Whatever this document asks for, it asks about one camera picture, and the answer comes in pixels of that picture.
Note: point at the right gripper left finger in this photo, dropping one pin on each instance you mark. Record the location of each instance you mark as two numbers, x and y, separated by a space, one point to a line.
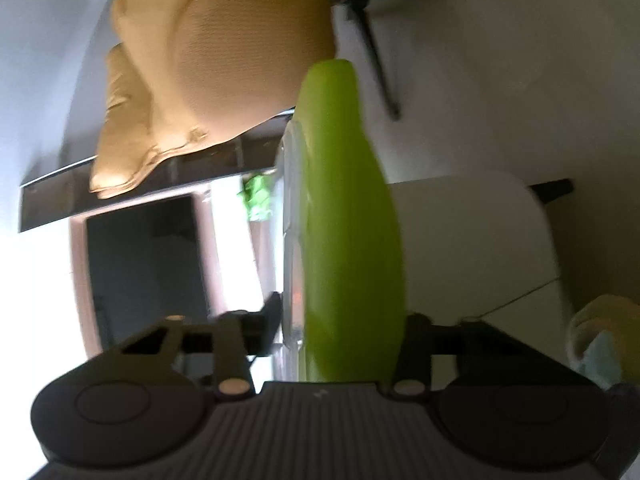
237 336

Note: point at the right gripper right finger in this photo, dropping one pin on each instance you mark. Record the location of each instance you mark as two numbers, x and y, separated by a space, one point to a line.
422 340

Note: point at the green box lid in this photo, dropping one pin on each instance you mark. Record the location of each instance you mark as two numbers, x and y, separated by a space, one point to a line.
344 288

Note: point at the white tv cabinet shelf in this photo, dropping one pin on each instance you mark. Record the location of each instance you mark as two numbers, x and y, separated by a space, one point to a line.
62 199

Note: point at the green plastic bag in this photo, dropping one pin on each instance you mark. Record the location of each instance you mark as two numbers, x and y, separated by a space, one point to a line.
256 193

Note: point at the yellow armchair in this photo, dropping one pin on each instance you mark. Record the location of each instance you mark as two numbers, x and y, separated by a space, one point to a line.
186 75

